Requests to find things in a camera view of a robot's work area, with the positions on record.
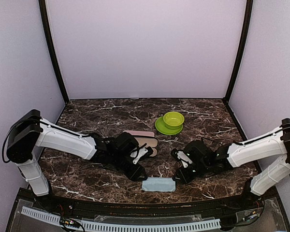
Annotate black table front rail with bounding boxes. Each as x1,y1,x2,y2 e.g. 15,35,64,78
31,194,265,223

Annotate white slotted cable duct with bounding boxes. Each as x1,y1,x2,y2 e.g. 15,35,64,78
21,206,221,232

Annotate right black frame post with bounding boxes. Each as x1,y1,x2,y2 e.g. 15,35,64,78
223,0,254,105

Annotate green plate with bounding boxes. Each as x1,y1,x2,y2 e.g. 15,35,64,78
155,116,183,135

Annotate green bowl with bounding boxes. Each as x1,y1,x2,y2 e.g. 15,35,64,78
163,112,185,130

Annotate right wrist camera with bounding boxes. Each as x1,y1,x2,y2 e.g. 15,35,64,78
171,149,192,168

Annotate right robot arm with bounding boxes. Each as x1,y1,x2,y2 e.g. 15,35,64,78
171,118,290,210

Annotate black sunglasses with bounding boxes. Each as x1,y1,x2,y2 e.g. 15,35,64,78
201,137,223,151

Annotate black frame post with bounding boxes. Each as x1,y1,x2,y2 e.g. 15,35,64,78
38,0,70,104
223,0,254,105

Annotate pink glasses case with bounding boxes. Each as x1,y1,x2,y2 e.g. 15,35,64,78
124,130,155,137

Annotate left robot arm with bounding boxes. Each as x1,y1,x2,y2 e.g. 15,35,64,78
1,109,147,211

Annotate left black frame post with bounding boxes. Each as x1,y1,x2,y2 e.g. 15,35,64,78
38,0,70,104

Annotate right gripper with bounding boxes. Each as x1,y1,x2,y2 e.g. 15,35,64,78
173,160,210,184

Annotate black glasses case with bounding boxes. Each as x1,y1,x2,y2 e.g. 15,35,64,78
134,136,158,158

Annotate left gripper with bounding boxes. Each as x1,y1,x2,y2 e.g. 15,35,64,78
111,152,148,182

